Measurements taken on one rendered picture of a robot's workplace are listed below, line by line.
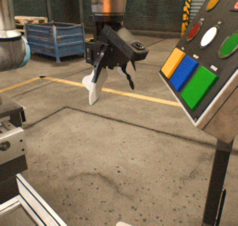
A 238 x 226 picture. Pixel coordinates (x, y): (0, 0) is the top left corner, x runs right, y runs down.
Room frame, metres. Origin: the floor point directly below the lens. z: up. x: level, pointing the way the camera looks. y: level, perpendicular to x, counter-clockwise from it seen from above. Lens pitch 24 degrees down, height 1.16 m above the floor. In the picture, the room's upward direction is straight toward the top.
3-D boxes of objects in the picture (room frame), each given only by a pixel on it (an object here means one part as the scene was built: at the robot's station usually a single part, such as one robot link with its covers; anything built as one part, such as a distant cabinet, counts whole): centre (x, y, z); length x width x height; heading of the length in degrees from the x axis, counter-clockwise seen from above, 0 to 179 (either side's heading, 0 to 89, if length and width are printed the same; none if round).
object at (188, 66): (0.53, -0.15, 1.01); 0.07 x 0.05 x 0.07; 3
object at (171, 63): (0.63, -0.14, 1.01); 0.07 x 0.05 x 0.07; 3
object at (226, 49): (0.43, -0.20, 1.09); 0.05 x 0.03 x 0.04; 158
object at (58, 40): (5.40, 1.51, 0.36); 1.20 x 0.80 x 0.72; 49
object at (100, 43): (0.57, 0.04, 1.07); 0.09 x 0.08 x 0.12; 46
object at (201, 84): (0.43, -0.15, 1.01); 0.07 x 0.05 x 0.07; 3
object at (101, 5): (0.57, 0.03, 1.15); 0.08 x 0.08 x 0.05
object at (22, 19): (6.94, 2.82, 0.37); 1.26 x 0.88 x 0.74; 61
